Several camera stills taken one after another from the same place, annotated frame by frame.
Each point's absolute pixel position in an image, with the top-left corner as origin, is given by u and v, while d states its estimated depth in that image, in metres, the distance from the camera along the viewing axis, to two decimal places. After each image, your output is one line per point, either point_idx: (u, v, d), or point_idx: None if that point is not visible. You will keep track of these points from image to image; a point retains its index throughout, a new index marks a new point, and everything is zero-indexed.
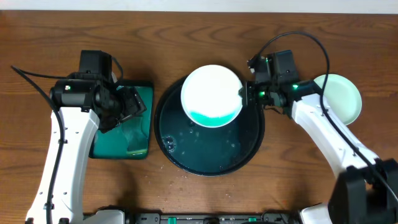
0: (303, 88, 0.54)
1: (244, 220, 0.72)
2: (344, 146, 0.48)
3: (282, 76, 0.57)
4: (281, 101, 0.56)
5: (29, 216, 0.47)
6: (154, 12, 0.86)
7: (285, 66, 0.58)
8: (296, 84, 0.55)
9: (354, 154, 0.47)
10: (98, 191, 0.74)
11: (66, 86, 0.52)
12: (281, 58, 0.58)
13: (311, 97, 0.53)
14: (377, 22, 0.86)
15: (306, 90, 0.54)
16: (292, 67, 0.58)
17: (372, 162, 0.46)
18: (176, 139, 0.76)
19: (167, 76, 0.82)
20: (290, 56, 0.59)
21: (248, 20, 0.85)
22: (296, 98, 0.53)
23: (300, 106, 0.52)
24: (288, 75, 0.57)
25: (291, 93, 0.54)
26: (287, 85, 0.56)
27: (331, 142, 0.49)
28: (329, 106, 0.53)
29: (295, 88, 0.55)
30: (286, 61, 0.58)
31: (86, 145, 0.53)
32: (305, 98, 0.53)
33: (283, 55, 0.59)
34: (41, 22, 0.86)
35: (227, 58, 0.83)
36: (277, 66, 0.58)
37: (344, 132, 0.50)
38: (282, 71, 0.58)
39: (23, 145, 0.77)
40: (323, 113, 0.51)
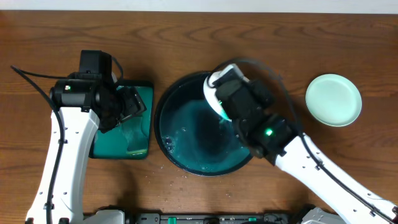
0: (277, 132, 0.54)
1: (244, 220, 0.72)
2: (357, 206, 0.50)
3: (248, 121, 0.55)
4: (260, 152, 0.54)
5: (29, 216, 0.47)
6: (154, 12, 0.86)
7: (247, 108, 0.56)
8: (269, 129, 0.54)
9: (372, 213, 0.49)
10: (98, 191, 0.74)
11: (66, 86, 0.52)
12: (239, 100, 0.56)
13: (293, 144, 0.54)
14: (377, 22, 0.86)
15: (282, 134, 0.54)
16: (253, 105, 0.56)
17: (393, 216, 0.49)
18: (175, 140, 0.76)
19: (167, 76, 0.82)
20: (244, 93, 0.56)
21: (248, 20, 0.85)
22: (278, 150, 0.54)
23: (291, 165, 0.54)
24: (254, 117, 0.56)
25: (267, 142, 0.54)
26: (259, 133, 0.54)
27: (342, 204, 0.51)
28: (318, 151, 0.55)
29: (269, 135, 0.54)
30: (245, 101, 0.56)
31: (86, 145, 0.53)
32: (287, 148, 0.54)
33: (238, 95, 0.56)
34: (41, 22, 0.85)
35: (227, 58, 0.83)
36: (239, 111, 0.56)
37: (349, 183, 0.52)
38: (245, 114, 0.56)
39: (23, 145, 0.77)
40: (318, 166, 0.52)
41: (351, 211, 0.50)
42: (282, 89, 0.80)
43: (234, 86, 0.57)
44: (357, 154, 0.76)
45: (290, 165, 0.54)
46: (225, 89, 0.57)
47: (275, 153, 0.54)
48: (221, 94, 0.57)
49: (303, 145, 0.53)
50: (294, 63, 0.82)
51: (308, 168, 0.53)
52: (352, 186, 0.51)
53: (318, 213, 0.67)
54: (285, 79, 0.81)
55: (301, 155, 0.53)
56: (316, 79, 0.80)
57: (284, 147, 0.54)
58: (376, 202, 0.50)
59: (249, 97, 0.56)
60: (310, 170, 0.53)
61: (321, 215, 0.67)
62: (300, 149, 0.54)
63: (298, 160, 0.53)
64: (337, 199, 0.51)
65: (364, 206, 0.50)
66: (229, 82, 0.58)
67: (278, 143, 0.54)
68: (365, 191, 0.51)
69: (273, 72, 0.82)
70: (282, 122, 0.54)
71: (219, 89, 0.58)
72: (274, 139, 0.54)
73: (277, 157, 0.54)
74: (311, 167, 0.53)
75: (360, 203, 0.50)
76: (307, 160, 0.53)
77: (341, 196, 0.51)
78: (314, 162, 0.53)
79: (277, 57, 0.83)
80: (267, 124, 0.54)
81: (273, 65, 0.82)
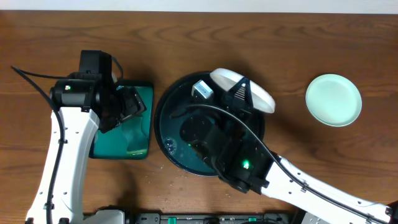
0: (254, 163, 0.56)
1: (244, 220, 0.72)
2: (352, 217, 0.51)
3: (222, 157, 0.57)
4: (243, 189, 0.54)
5: (29, 216, 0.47)
6: (155, 12, 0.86)
7: (218, 144, 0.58)
8: (245, 162, 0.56)
9: (369, 221, 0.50)
10: (98, 191, 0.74)
11: (66, 86, 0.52)
12: (209, 137, 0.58)
13: (273, 170, 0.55)
14: (377, 22, 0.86)
15: (259, 163, 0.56)
16: (224, 140, 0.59)
17: (387, 219, 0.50)
18: (176, 141, 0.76)
19: (166, 76, 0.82)
20: (214, 131, 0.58)
21: (248, 20, 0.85)
22: (261, 183, 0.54)
23: (277, 192, 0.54)
24: (227, 152, 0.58)
25: (247, 175, 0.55)
26: (237, 168, 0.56)
27: (339, 218, 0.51)
28: (300, 170, 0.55)
29: (247, 168, 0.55)
30: (215, 139, 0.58)
31: (86, 145, 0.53)
32: (268, 177, 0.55)
33: (208, 134, 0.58)
34: (41, 22, 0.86)
35: (227, 58, 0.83)
36: (212, 149, 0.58)
37: (338, 196, 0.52)
38: (219, 151, 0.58)
39: (23, 145, 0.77)
40: (303, 188, 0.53)
41: None
42: (283, 89, 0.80)
43: (202, 124, 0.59)
44: (357, 154, 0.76)
45: (277, 193, 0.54)
46: (194, 129, 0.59)
47: (259, 185, 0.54)
48: (192, 134, 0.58)
49: (282, 170, 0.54)
50: (294, 63, 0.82)
51: (295, 193, 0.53)
52: (342, 198, 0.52)
53: (315, 217, 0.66)
54: (285, 78, 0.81)
55: (285, 180, 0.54)
56: (316, 80, 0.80)
57: (266, 177, 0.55)
58: (369, 209, 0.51)
59: (218, 132, 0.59)
60: (296, 193, 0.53)
61: (317, 219, 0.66)
62: (281, 174, 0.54)
63: (282, 186, 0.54)
64: (332, 216, 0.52)
65: (359, 216, 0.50)
66: (194, 121, 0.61)
67: (259, 174, 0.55)
68: (354, 200, 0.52)
69: (273, 72, 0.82)
70: (255, 151, 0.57)
71: (187, 127, 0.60)
72: (252, 170, 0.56)
73: (262, 188, 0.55)
74: (298, 190, 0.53)
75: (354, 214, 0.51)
76: (291, 184, 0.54)
77: (334, 211, 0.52)
78: (298, 185, 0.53)
79: (277, 57, 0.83)
80: (242, 157, 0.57)
81: (274, 65, 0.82)
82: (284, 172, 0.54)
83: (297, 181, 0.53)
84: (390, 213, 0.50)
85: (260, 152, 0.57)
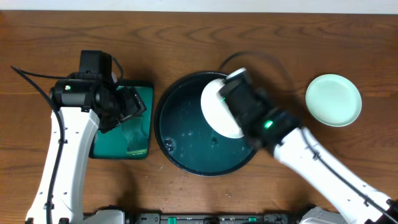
0: (276, 124, 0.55)
1: (245, 220, 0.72)
2: (352, 196, 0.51)
3: (250, 114, 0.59)
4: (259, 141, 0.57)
5: (29, 216, 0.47)
6: (155, 13, 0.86)
7: (244, 103, 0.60)
8: (268, 121, 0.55)
9: (366, 203, 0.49)
10: (98, 191, 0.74)
11: (66, 86, 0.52)
12: (236, 97, 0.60)
13: (291, 135, 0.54)
14: (377, 22, 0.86)
15: (282, 127, 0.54)
16: (251, 100, 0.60)
17: (386, 207, 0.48)
18: (175, 140, 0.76)
19: (167, 76, 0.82)
20: (242, 91, 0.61)
21: (248, 20, 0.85)
22: (277, 142, 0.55)
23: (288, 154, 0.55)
24: (252, 111, 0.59)
25: (265, 134, 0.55)
26: (259, 126, 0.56)
27: (339, 193, 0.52)
28: (316, 142, 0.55)
29: (267, 127, 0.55)
30: (243, 96, 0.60)
31: (86, 145, 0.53)
32: (285, 139, 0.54)
33: (236, 92, 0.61)
34: (41, 22, 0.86)
35: (227, 58, 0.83)
36: (237, 106, 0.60)
37: (346, 173, 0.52)
38: (244, 107, 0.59)
39: (23, 145, 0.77)
40: (314, 156, 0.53)
41: (346, 201, 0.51)
42: (283, 89, 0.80)
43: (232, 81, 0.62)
44: (357, 154, 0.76)
45: (288, 156, 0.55)
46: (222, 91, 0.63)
47: (273, 144, 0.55)
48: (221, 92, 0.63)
49: (300, 135, 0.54)
50: (294, 63, 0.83)
51: (305, 158, 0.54)
52: (349, 177, 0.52)
53: (318, 211, 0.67)
54: (285, 79, 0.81)
55: (299, 146, 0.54)
56: (316, 80, 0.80)
57: (282, 139, 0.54)
58: (370, 193, 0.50)
59: (246, 92, 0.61)
60: (306, 160, 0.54)
61: (320, 213, 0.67)
62: (296, 140, 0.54)
63: (295, 150, 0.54)
64: (334, 189, 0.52)
65: (358, 195, 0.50)
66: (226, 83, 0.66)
67: (278, 135, 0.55)
68: (360, 182, 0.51)
69: (273, 72, 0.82)
70: (280, 116, 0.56)
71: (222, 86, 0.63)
72: (272, 131, 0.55)
73: (276, 146, 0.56)
74: (308, 160, 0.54)
75: (355, 193, 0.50)
76: (305, 150, 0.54)
77: (337, 185, 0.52)
78: (311, 153, 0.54)
79: (277, 57, 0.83)
80: (267, 117, 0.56)
81: (274, 65, 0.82)
82: (301, 138, 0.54)
83: (310, 149, 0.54)
84: (392, 205, 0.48)
85: (285, 119, 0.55)
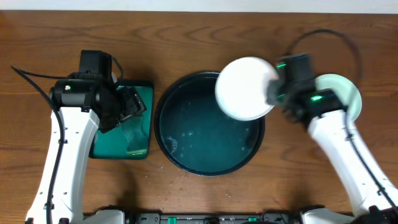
0: (323, 101, 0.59)
1: (245, 220, 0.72)
2: (368, 182, 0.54)
3: (304, 85, 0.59)
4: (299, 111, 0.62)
5: (29, 216, 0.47)
6: (154, 12, 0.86)
7: (302, 74, 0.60)
8: (318, 95, 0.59)
9: (379, 193, 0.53)
10: (98, 191, 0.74)
11: (66, 86, 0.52)
12: (295, 67, 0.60)
13: (334, 114, 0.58)
14: (377, 22, 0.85)
15: (328, 105, 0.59)
16: (309, 74, 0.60)
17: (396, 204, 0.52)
18: (176, 140, 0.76)
19: (166, 76, 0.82)
20: (306, 63, 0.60)
21: (248, 20, 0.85)
22: (318, 115, 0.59)
23: (324, 127, 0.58)
24: (305, 83, 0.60)
25: (310, 104, 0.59)
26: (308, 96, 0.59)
27: (357, 175, 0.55)
28: (354, 130, 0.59)
29: (314, 100, 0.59)
30: (303, 68, 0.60)
31: (86, 145, 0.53)
32: (326, 114, 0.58)
33: (299, 62, 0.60)
34: (41, 22, 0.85)
35: (227, 58, 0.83)
36: (296, 73, 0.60)
37: (370, 164, 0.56)
38: (300, 78, 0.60)
39: (23, 145, 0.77)
40: (347, 138, 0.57)
41: (360, 184, 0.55)
42: None
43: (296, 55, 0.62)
44: None
45: (324, 129, 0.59)
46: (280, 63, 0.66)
47: (313, 115, 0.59)
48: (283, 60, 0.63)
49: (343, 118, 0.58)
50: None
51: (338, 136, 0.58)
52: (372, 167, 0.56)
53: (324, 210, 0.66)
54: None
55: (337, 125, 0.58)
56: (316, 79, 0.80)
57: (323, 114, 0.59)
58: (386, 186, 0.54)
59: (308, 65, 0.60)
60: (339, 137, 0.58)
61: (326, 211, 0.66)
62: (338, 119, 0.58)
63: (333, 126, 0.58)
64: (355, 170, 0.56)
65: (373, 183, 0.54)
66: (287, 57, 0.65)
67: (322, 110, 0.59)
68: (380, 175, 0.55)
69: None
70: (331, 96, 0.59)
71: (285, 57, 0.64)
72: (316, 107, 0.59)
73: (314, 118, 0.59)
74: (341, 139, 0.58)
75: (372, 180, 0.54)
76: (341, 130, 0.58)
77: (359, 169, 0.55)
78: (345, 135, 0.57)
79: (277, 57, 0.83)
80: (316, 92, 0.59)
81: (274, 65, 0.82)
82: (342, 121, 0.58)
83: (347, 130, 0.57)
84: None
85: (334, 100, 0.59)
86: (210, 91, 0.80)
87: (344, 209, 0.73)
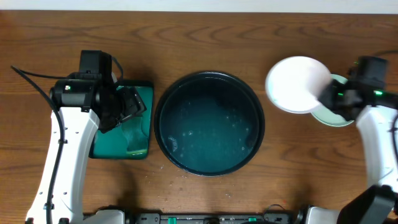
0: (386, 96, 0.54)
1: (244, 220, 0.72)
2: (393, 167, 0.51)
3: (373, 82, 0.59)
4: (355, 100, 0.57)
5: (29, 216, 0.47)
6: (155, 12, 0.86)
7: (374, 73, 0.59)
8: (380, 90, 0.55)
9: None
10: (98, 191, 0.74)
11: (66, 86, 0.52)
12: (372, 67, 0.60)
13: (390, 111, 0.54)
14: (377, 22, 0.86)
15: (388, 101, 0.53)
16: (382, 78, 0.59)
17: None
18: (176, 140, 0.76)
19: (166, 76, 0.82)
20: (380, 67, 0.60)
21: (248, 20, 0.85)
22: (373, 104, 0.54)
23: (370, 116, 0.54)
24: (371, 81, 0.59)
25: (370, 93, 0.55)
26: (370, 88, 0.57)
27: (385, 160, 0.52)
28: None
29: (377, 92, 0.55)
30: (377, 69, 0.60)
31: (86, 145, 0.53)
32: (380, 106, 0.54)
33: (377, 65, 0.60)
34: (41, 22, 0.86)
35: (227, 57, 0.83)
36: (367, 71, 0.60)
37: None
38: (370, 76, 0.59)
39: (24, 145, 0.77)
40: (390, 129, 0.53)
41: (385, 168, 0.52)
42: None
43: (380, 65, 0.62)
44: (357, 154, 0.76)
45: (369, 117, 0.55)
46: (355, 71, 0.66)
47: (368, 102, 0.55)
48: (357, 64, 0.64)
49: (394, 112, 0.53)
50: None
51: (382, 125, 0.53)
52: None
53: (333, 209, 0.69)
54: None
55: (386, 116, 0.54)
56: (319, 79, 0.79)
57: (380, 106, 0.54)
58: None
59: (383, 70, 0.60)
60: (383, 126, 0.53)
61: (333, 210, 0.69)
62: (387, 112, 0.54)
63: (380, 115, 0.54)
64: (385, 157, 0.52)
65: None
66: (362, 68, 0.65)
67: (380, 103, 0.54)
68: None
69: None
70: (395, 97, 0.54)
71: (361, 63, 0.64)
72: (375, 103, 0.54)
73: (368, 107, 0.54)
74: (384, 129, 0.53)
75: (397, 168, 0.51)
76: (387, 121, 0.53)
77: (390, 157, 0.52)
78: (388, 126, 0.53)
79: (277, 57, 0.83)
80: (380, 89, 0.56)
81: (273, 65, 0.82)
82: (391, 113, 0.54)
83: (393, 122, 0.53)
84: None
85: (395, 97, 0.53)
86: (209, 91, 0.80)
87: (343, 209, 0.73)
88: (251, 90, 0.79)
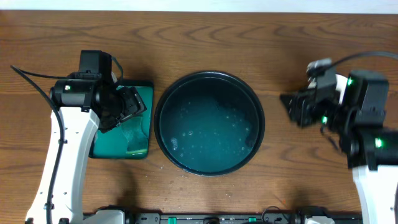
0: (386, 145, 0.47)
1: (245, 220, 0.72)
2: None
3: (369, 115, 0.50)
4: (353, 149, 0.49)
5: (29, 216, 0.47)
6: (155, 12, 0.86)
7: (372, 102, 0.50)
8: (379, 140, 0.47)
9: None
10: (99, 191, 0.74)
11: (66, 86, 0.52)
12: (321, 78, 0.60)
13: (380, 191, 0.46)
14: (378, 22, 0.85)
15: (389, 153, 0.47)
16: (378, 104, 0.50)
17: None
18: (176, 140, 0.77)
19: (166, 76, 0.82)
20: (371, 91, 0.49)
21: (248, 20, 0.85)
22: (372, 162, 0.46)
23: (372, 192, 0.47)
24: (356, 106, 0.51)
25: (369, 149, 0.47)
26: (368, 137, 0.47)
27: None
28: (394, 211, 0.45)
29: (379, 145, 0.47)
30: (374, 94, 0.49)
31: (86, 145, 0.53)
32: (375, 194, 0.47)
33: (364, 71, 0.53)
34: (41, 22, 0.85)
35: (227, 57, 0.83)
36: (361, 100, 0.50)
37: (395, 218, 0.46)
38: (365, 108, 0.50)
39: (24, 145, 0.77)
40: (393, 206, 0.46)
41: None
42: (283, 89, 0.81)
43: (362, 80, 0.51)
44: None
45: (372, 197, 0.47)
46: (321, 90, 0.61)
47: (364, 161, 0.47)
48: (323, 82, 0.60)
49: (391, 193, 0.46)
50: (295, 63, 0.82)
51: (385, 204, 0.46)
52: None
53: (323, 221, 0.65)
54: (285, 79, 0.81)
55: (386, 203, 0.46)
56: None
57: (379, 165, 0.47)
58: None
59: (372, 92, 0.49)
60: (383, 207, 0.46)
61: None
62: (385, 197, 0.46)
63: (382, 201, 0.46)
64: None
65: None
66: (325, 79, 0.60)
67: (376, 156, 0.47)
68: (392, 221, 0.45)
69: (273, 72, 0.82)
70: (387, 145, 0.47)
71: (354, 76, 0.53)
72: (382, 150, 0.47)
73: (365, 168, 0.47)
74: (385, 205, 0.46)
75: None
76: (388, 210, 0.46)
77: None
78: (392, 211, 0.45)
79: (277, 57, 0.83)
80: (375, 134, 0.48)
81: (273, 65, 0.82)
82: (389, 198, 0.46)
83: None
84: None
85: (382, 110, 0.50)
86: (209, 90, 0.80)
87: (343, 209, 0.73)
88: (251, 90, 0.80)
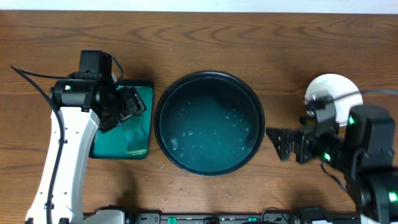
0: None
1: (245, 220, 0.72)
2: None
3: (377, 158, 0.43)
4: (364, 200, 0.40)
5: (29, 216, 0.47)
6: (155, 12, 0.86)
7: (379, 143, 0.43)
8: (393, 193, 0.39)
9: None
10: (98, 191, 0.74)
11: (66, 86, 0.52)
12: (321, 111, 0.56)
13: None
14: (377, 22, 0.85)
15: None
16: (385, 145, 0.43)
17: None
18: (176, 140, 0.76)
19: (166, 76, 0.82)
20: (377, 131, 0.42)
21: (248, 20, 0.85)
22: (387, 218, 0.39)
23: None
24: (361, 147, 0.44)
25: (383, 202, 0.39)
26: (380, 186, 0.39)
27: None
28: None
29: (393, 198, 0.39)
30: (380, 134, 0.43)
31: (86, 145, 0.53)
32: None
33: (364, 107, 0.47)
34: (41, 22, 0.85)
35: (227, 57, 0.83)
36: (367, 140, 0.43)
37: None
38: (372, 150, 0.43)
39: (24, 145, 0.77)
40: None
41: None
42: (283, 89, 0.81)
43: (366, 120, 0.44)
44: None
45: None
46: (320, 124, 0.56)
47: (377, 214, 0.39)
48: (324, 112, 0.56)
49: None
50: (294, 63, 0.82)
51: None
52: None
53: None
54: (285, 79, 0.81)
55: None
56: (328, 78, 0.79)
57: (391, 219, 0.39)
58: None
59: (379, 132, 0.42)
60: None
61: None
62: None
63: None
64: None
65: None
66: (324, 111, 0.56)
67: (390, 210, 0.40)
68: None
69: (273, 72, 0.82)
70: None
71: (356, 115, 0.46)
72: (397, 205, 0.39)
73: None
74: None
75: None
76: None
77: None
78: None
79: (277, 57, 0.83)
80: (388, 183, 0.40)
81: (273, 65, 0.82)
82: None
83: None
84: None
85: (390, 150, 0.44)
86: (210, 90, 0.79)
87: (342, 209, 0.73)
88: (251, 90, 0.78)
